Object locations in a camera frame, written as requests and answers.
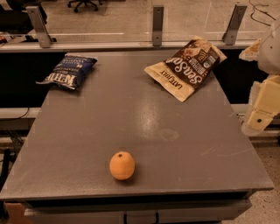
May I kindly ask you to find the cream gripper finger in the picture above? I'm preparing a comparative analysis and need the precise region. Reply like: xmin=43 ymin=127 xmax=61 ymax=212
xmin=239 ymin=39 xmax=261 ymax=61
xmin=241 ymin=108 xmax=273 ymax=136

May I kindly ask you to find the brown Late July chip bag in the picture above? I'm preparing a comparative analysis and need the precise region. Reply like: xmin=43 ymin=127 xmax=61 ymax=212
xmin=144 ymin=36 xmax=227 ymax=102

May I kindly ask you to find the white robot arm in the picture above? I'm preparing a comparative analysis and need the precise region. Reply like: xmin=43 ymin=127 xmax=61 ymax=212
xmin=239 ymin=17 xmax=280 ymax=136

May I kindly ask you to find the blue Kettle chip bag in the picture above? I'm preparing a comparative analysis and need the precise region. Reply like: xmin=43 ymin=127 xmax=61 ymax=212
xmin=38 ymin=54 xmax=97 ymax=90

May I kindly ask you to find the grey table drawer front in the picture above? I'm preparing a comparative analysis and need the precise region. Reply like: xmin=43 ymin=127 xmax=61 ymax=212
xmin=24 ymin=199 xmax=252 ymax=224

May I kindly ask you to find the orange fruit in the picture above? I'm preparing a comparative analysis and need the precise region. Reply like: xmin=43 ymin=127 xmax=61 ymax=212
xmin=109 ymin=151 xmax=136 ymax=180

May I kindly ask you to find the black office chair base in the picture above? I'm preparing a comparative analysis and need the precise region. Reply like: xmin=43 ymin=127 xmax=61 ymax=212
xmin=67 ymin=0 xmax=103 ymax=13

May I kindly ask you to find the right metal bracket post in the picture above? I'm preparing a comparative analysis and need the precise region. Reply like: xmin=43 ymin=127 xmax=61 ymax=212
xmin=222 ymin=4 xmax=247 ymax=46

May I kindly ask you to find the metal bracket post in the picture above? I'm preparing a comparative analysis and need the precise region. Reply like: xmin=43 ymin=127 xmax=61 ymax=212
xmin=152 ymin=6 xmax=164 ymax=46
xmin=26 ymin=5 xmax=54 ymax=48
xmin=222 ymin=4 xmax=247 ymax=46

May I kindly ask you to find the black cable on floor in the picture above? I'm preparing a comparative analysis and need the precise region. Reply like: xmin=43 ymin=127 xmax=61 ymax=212
xmin=248 ymin=0 xmax=277 ymax=27

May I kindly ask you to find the middle metal bracket post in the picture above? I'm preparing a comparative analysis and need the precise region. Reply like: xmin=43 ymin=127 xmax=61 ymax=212
xmin=152 ymin=6 xmax=164 ymax=46

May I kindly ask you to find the metal rail behind table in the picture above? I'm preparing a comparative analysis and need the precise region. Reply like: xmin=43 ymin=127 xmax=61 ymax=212
xmin=0 ymin=39 xmax=256 ymax=54

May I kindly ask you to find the left metal bracket post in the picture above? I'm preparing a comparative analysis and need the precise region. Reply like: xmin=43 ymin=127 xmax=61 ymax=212
xmin=26 ymin=5 xmax=54 ymax=48

